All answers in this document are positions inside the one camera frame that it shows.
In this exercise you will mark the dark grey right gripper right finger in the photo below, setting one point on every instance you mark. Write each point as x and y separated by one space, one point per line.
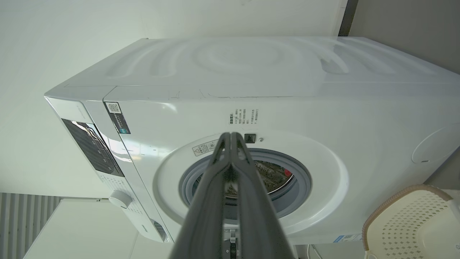
258 212

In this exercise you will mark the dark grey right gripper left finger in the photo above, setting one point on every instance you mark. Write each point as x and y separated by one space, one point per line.
208 201

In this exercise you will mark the stainless steel washing machine drum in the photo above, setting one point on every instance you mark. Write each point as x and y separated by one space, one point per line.
274 177

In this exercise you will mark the red cloth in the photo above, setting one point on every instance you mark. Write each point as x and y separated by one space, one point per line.
288 176

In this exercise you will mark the white washing machine dial knob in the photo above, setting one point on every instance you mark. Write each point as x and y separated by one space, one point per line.
120 199

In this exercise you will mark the black washing machine display panel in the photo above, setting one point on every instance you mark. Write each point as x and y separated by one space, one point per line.
93 147

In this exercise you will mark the cream perforated laundry basket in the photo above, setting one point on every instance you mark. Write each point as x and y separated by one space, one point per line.
413 230

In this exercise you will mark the grey rubber door seal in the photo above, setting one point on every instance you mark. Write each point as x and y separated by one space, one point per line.
302 194

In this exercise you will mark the white front-load washing machine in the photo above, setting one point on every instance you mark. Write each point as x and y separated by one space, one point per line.
323 115

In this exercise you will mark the grey slatted panel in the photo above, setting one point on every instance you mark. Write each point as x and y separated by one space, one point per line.
18 223

